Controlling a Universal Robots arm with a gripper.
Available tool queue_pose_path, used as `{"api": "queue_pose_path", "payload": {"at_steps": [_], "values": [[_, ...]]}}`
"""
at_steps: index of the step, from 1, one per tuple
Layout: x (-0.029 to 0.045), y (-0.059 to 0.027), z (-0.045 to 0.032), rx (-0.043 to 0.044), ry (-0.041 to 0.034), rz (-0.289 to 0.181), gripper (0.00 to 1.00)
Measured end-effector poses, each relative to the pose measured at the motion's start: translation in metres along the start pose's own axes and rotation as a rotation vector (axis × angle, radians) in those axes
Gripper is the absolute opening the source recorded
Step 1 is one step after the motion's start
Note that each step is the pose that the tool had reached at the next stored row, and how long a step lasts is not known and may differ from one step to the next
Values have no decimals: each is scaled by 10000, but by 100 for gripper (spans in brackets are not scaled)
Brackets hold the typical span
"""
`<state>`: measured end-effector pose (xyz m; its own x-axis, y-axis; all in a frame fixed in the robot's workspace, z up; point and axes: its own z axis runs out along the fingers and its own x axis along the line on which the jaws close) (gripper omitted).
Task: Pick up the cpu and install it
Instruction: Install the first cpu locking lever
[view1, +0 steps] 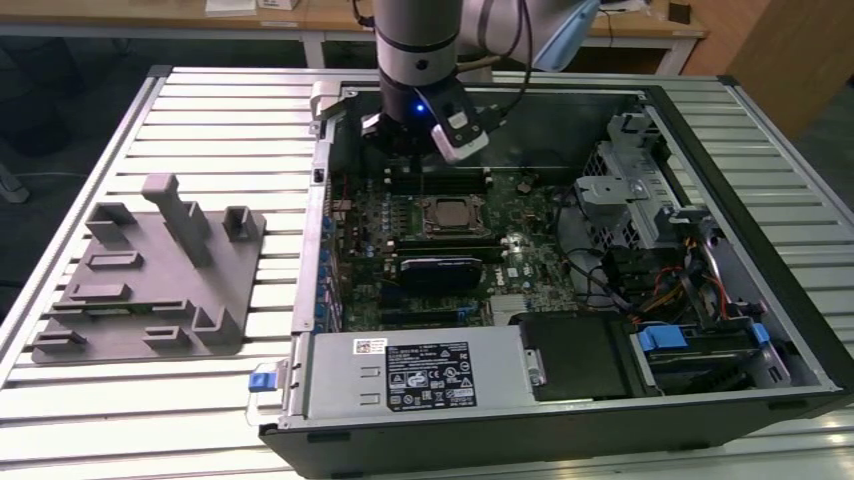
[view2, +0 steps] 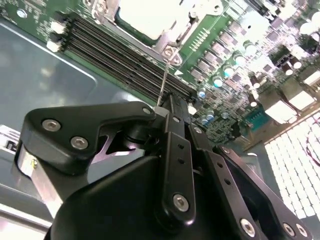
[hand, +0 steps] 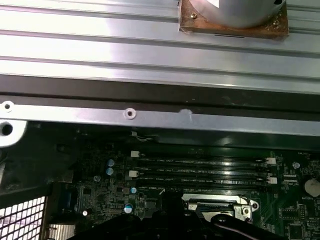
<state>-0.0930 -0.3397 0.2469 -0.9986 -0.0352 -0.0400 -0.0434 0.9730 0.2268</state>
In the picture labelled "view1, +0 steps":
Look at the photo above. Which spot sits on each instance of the wooden desk white frame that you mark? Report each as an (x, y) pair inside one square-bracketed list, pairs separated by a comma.
[(167, 17)]

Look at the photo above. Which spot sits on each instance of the CPU socket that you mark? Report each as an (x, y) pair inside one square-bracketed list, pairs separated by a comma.
[(428, 231)]

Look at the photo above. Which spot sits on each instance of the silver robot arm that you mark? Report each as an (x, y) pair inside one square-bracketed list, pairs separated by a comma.
[(414, 45)]

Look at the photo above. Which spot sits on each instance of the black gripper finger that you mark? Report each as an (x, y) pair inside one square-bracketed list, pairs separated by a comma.
[(374, 130)]

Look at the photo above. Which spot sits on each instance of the silver power supply unit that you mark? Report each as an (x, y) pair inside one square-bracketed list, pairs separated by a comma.
[(334, 380)]

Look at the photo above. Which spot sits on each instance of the grey parts rack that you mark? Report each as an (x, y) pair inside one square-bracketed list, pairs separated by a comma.
[(167, 300)]

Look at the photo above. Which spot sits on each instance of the silver wrist camera black mount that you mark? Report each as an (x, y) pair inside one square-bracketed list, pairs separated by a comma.
[(464, 135)]

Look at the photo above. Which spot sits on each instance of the black plastic bay cover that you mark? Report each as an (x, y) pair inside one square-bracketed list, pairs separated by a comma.
[(574, 357)]

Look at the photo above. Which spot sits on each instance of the hard disk in blue carrier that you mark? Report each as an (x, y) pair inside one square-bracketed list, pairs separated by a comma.
[(661, 342)]

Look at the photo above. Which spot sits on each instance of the silver CPU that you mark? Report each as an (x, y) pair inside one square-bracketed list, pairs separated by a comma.
[(453, 212)]

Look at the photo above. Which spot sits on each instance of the coin cell battery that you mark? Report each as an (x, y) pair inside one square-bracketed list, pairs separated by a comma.
[(524, 187)]

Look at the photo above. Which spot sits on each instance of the metal drive cage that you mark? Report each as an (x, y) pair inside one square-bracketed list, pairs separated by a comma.
[(604, 187)]

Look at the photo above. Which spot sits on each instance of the white paper box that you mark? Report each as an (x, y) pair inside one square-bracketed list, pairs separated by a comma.
[(230, 5), (277, 4)]

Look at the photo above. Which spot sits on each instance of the black graphics card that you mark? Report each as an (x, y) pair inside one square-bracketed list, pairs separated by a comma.
[(441, 275)]

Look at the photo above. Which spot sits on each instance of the wooden cabinet panel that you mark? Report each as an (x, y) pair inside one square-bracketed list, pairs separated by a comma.
[(788, 65)]

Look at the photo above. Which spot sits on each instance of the black and silver PC case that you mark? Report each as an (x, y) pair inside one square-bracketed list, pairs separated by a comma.
[(534, 445)]

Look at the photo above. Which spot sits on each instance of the small blue clip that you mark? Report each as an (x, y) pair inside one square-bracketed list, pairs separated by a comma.
[(760, 335)]

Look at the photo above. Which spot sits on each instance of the grey floor stand foot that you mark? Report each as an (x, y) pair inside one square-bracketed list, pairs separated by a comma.
[(13, 190)]

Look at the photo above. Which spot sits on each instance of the green motherboard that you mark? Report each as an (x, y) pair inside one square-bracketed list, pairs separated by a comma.
[(534, 255)]

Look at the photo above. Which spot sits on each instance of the silver chipset heatsink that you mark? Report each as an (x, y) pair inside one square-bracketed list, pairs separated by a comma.
[(509, 307)]

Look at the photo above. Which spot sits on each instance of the small black box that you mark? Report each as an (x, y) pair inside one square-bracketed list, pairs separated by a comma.
[(681, 12)]

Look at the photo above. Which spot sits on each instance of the green RAM stick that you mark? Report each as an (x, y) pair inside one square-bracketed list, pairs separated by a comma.
[(117, 311)]

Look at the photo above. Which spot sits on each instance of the blue power supply latch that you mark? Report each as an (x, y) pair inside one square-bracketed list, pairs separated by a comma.
[(262, 380)]

